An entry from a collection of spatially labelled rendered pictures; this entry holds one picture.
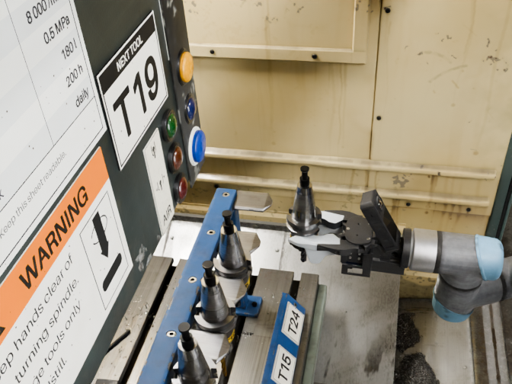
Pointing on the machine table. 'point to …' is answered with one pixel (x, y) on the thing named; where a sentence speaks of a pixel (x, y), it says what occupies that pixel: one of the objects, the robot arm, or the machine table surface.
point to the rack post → (251, 309)
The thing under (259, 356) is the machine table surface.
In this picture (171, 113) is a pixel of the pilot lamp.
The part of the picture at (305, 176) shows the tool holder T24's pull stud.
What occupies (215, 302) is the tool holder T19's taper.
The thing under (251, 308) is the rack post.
